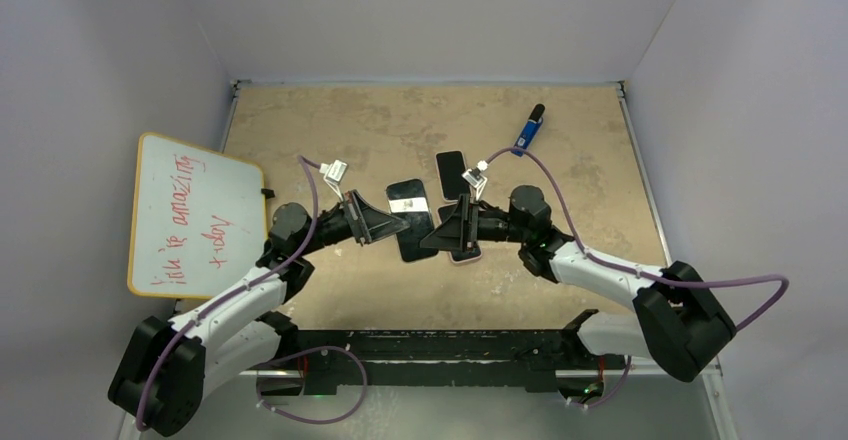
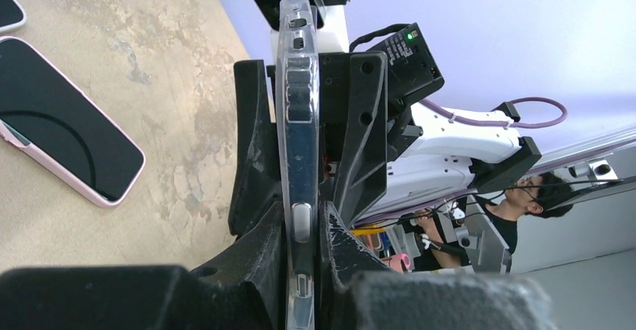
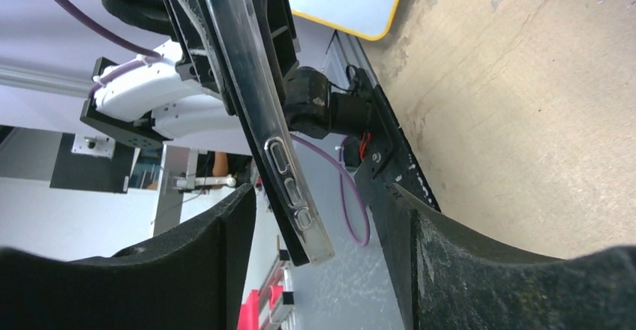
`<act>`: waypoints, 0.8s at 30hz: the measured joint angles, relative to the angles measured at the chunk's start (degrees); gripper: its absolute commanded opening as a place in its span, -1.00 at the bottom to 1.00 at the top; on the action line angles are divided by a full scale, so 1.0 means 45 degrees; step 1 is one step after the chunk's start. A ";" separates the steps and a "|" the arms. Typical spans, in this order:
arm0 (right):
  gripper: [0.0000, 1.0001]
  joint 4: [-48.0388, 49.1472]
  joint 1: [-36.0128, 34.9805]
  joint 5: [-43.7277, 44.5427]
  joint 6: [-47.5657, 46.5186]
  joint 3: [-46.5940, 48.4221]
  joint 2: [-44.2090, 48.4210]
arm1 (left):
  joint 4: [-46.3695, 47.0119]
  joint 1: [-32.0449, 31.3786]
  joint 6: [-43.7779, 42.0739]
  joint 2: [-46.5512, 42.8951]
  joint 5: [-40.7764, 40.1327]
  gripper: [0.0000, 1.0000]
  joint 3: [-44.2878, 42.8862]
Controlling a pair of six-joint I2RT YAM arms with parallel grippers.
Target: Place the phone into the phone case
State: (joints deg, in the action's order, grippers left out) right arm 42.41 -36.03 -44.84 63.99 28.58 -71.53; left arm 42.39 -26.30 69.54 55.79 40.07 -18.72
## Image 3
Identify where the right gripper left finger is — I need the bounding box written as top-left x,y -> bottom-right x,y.
1,184 -> 257,329

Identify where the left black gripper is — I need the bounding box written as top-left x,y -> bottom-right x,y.
163,0 -> 299,116

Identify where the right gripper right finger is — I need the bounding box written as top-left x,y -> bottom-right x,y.
372,184 -> 635,329

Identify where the black phone face down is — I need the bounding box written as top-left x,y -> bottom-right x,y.
196,0 -> 311,268

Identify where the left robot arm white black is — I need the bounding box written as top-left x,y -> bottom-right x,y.
81,0 -> 372,153

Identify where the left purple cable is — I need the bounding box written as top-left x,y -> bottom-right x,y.
27,0 -> 372,248

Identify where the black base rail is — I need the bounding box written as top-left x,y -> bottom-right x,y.
345,64 -> 441,212

